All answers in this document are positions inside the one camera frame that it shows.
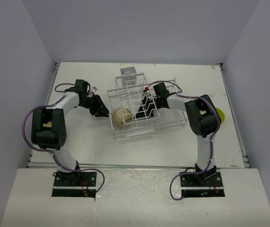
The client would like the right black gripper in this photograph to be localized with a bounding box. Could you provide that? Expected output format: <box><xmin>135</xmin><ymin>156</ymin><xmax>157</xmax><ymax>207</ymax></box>
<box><xmin>135</xmin><ymin>96</ymin><xmax>162</xmax><ymax>121</ymax></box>

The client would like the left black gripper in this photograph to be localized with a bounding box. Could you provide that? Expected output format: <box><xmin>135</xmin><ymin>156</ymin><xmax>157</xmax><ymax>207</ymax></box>
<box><xmin>80</xmin><ymin>94</ymin><xmax>111</xmax><ymax>117</ymax></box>

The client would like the white wire dish rack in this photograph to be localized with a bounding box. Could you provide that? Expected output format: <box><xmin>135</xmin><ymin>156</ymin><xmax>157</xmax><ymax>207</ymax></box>
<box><xmin>107</xmin><ymin>73</ymin><xmax>188</xmax><ymax>139</ymax></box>

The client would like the beige bowl with drawing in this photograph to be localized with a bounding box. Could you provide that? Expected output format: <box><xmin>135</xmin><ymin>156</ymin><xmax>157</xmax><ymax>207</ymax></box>
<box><xmin>112</xmin><ymin>108</ymin><xmax>133</xmax><ymax>129</ymax></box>

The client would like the yellow-green bowl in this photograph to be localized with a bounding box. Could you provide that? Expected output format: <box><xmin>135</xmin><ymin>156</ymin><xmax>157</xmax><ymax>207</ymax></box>
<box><xmin>216</xmin><ymin>107</ymin><xmax>225</xmax><ymax>123</ymax></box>

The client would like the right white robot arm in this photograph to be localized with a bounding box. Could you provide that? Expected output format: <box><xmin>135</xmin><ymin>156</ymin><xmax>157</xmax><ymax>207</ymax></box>
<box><xmin>135</xmin><ymin>80</ymin><xmax>221</xmax><ymax>186</ymax></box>

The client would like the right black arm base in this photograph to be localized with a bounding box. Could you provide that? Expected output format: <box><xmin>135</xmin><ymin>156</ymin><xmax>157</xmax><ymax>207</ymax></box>
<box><xmin>180</xmin><ymin>171</ymin><xmax>225</xmax><ymax>198</ymax></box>

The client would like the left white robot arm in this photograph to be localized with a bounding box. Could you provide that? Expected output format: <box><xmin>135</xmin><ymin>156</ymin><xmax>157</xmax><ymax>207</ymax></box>
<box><xmin>30</xmin><ymin>79</ymin><xmax>109</xmax><ymax>186</ymax></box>

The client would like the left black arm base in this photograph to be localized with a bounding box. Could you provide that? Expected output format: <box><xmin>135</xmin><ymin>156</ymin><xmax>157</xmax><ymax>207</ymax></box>
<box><xmin>52</xmin><ymin>171</ymin><xmax>97</xmax><ymax>198</ymax></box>

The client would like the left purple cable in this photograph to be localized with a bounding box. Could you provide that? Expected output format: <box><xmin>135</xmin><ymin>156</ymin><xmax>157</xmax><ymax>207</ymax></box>
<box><xmin>21</xmin><ymin>83</ymin><xmax>106</xmax><ymax>197</ymax></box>

